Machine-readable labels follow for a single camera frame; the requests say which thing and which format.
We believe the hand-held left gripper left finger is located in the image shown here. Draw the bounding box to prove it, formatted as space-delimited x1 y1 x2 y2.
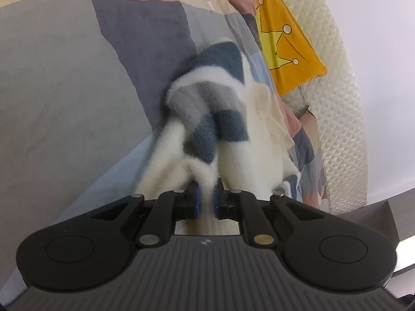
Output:
91 181 202 247

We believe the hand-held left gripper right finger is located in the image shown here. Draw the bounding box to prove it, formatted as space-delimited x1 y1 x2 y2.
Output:
212 178 325 246

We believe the white blue fleece blanket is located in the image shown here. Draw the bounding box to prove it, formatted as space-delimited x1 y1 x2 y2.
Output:
134 37 303 237

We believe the cream quilted headboard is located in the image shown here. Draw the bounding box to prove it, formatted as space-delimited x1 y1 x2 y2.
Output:
269 0 370 216

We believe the patchwork bed cover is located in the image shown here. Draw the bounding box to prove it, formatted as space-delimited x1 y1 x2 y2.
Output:
0 0 325 299

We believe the yellow crown print pillow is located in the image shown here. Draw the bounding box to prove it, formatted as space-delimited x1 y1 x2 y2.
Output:
240 0 328 97

